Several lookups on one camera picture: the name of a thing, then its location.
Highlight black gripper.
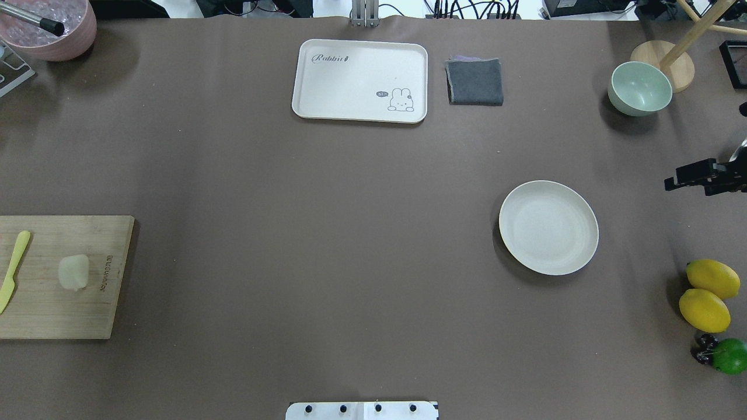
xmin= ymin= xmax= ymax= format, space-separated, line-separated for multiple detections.
xmin=664 ymin=159 xmax=746 ymax=194

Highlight cream round plate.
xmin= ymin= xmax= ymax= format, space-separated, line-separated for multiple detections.
xmin=497 ymin=180 xmax=599 ymax=276

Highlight white steamed bun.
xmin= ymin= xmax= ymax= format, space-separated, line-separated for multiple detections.
xmin=58 ymin=254 xmax=90 ymax=291

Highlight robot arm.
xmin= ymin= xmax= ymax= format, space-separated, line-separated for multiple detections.
xmin=664 ymin=141 xmax=746 ymax=196

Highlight black framed tray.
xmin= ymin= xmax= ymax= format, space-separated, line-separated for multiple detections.
xmin=718 ymin=40 xmax=746 ymax=89

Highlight cream rabbit tray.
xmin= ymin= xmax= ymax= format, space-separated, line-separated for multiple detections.
xmin=291 ymin=39 xmax=428 ymax=123

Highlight mint green bowl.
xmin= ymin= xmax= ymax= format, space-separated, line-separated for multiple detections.
xmin=606 ymin=61 xmax=674 ymax=117

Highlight left yellow lemon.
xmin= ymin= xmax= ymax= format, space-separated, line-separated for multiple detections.
xmin=686 ymin=260 xmax=741 ymax=300

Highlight yellow lemon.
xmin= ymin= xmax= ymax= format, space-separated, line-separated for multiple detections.
xmin=686 ymin=260 xmax=741 ymax=300
xmin=679 ymin=289 xmax=731 ymax=333

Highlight wooden mug tree stand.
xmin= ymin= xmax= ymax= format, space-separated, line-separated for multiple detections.
xmin=630 ymin=1 xmax=745 ymax=93

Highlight right yellow lemon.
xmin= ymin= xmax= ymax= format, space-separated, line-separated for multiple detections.
xmin=679 ymin=289 xmax=731 ymax=333

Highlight dark purple grapes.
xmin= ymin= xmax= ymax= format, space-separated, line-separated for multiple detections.
xmin=690 ymin=333 xmax=720 ymax=365

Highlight grey folded cloth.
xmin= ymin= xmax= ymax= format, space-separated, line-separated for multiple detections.
xmin=445 ymin=55 xmax=504 ymax=106

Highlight pink bowl of ice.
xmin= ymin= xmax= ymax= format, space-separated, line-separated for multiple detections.
xmin=1 ymin=1 xmax=97 ymax=62

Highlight metal rod black tip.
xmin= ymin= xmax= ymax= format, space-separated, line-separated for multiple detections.
xmin=1 ymin=1 xmax=65 ymax=37

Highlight bamboo cutting board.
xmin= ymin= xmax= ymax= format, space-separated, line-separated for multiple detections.
xmin=1 ymin=215 xmax=134 ymax=340

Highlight yellow plastic knife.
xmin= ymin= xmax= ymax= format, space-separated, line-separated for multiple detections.
xmin=1 ymin=230 xmax=32 ymax=314

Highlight aluminium frame post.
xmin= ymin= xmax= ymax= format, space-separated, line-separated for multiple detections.
xmin=350 ymin=0 xmax=381 ymax=27

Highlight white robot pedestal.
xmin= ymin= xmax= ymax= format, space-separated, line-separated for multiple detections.
xmin=285 ymin=401 xmax=440 ymax=419

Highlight white wire cup rack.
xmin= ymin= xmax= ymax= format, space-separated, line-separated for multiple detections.
xmin=0 ymin=41 xmax=36 ymax=97

